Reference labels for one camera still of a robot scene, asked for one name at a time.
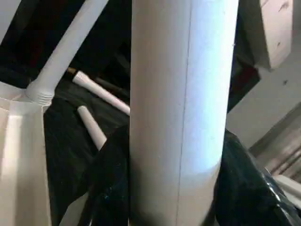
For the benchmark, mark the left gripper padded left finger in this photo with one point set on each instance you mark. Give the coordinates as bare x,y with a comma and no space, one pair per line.
110,188

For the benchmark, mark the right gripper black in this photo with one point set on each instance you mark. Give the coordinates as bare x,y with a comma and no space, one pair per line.
242,77

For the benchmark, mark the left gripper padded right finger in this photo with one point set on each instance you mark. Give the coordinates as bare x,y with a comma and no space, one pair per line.
254,197

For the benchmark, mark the white plastic table leg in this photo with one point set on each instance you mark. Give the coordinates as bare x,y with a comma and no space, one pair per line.
101,92
94,129
178,94
66,47

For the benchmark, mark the white plastic table top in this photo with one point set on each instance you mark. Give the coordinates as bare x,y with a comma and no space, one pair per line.
19,155

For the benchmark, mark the black plastic mat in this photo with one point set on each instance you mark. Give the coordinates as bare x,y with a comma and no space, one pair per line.
66,160

